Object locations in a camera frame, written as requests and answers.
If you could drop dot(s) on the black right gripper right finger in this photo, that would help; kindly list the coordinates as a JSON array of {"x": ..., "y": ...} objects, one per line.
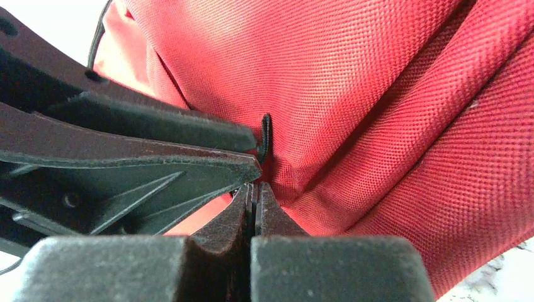
[{"x": 288, "y": 264}]

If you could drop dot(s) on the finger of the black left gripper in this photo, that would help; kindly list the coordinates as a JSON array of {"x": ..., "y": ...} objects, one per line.
[
  {"x": 36, "y": 77},
  {"x": 62, "y": 179}
]

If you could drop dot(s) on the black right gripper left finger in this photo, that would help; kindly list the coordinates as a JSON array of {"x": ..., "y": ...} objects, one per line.
[{"x": 204, "y": 266}]

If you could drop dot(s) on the red backpack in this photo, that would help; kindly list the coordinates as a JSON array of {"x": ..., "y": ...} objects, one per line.
[{"x": 406, "y": 118}]

